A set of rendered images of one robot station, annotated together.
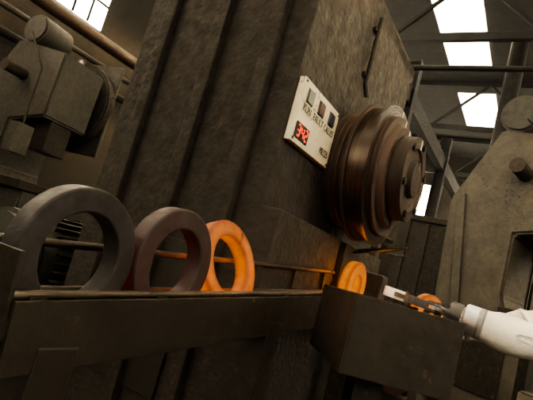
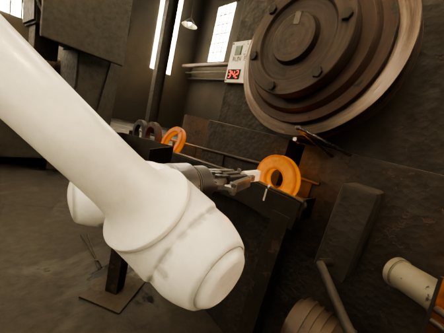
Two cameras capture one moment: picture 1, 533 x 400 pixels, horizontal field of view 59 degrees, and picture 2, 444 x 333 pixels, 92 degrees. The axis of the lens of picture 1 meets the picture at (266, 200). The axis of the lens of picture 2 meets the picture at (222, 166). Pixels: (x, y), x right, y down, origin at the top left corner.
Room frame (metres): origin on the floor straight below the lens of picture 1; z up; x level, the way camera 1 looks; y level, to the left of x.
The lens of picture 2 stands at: (1.52, -1.05, 0.86)
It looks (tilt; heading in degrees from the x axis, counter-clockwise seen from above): 11 degrees down; 103
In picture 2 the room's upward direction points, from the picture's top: 14 degrees clockwise
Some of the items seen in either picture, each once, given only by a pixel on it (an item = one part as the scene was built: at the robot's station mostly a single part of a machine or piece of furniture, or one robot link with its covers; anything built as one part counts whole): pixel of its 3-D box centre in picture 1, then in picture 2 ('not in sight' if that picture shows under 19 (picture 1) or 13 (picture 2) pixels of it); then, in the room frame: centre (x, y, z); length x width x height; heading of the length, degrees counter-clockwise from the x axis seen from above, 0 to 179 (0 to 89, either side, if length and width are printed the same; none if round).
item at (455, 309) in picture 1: (446, 312); (206, 181); (1.39, -0.60, 0.73); 0.09 x 0.08 x 0.07; 59
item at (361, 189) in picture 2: (365, 304); (348, 229); (1.76, -0.46, 0.68); 0.11 x 0.08 x 0.24; 59
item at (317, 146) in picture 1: (314, 125); (250, 62); (1.31, -0.08, 1.15); 0.26 x 0.02 x 0.18; 149
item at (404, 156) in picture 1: (408, 179); (296, 41); (1.50, -0.43, 1.11); 0.28 x 0.06 x 0.28; 149
